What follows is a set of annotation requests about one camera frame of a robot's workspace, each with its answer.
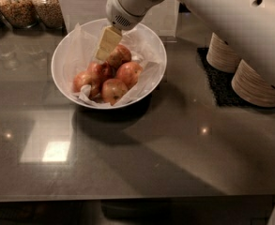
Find red apple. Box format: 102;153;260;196
107;44;131;69
115;62;143;89
72;71;100;98
87;61;114;83
101;79;129;105

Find front stack paper bowls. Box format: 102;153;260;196
231;60;275;108

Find middle glass cereal jar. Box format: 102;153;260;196
0;0;38;28

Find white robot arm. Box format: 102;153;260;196
106;0;275;225

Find left clear sign holder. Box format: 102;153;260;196
59;0;107;32

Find rear stack paper bowls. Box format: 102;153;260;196
206;33;240;73

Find white bowl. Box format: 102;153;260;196
50;18;168;111

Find white paper liner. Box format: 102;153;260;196
62;22;162;107

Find stack paper bowls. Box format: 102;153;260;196
231;60;275;108
206;33;240;73

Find glass cereal jar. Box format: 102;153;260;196
0;0;38;28
32;0;64;29

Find right glass cereal jar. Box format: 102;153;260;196
32;0;64;29

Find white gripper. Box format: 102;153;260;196
95;0;164;61

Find black mesh mat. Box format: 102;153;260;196
197;48;251;107

